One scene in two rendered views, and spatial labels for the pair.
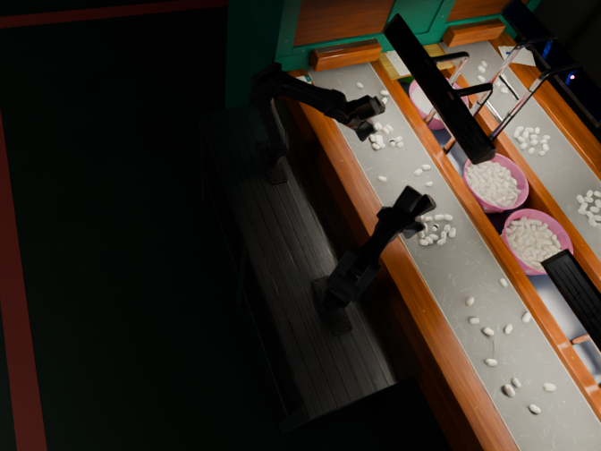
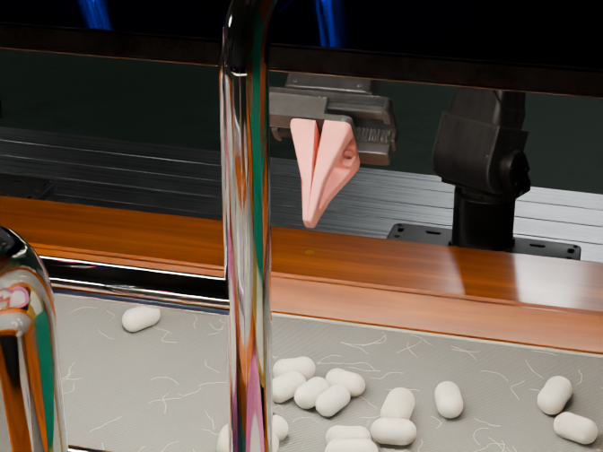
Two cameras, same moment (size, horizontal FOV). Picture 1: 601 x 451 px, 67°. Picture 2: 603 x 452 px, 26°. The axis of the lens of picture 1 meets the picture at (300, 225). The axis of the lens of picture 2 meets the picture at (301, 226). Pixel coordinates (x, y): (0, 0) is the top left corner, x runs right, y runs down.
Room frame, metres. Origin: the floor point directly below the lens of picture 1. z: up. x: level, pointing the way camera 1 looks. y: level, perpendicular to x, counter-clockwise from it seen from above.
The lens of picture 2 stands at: (1.93, -0.66, 1.28)
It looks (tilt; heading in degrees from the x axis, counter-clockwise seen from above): 25 degrees down; 145
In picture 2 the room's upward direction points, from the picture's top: straight up
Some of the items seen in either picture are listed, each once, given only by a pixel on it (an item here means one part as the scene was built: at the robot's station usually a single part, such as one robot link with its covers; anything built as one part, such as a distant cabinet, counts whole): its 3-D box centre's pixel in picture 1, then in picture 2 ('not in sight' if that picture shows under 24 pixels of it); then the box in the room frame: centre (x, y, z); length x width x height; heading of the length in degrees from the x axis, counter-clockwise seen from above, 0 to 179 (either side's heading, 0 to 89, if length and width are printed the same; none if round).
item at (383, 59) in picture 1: (414, 61); not in sight; (1.75, -0.23, 0.77); 0.33 x 0.15 x 0.01; 131
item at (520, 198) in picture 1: (490, 185); not in sight; (1.25, -0.66, 0.72); 0.27 x 0.27 x 0.10
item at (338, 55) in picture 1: (346, 55); not in sight; (1.57, 0.06, 0.83); 0.30 x 0.06 x 0.07; 131
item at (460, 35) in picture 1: (473, 32); not in sight; (2.01, -0.46, 0.83); 0.30 x 0.06 x 0.07; 131
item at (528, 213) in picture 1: (531, 245); not in sight; (1.04, -0.84, 0.72); 0.27 x 0.27 x 0.10
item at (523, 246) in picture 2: (272, 156); (483, 221); (1.03, 0.19, 0.71); 0.20 x 0.07 x 0.08; 39
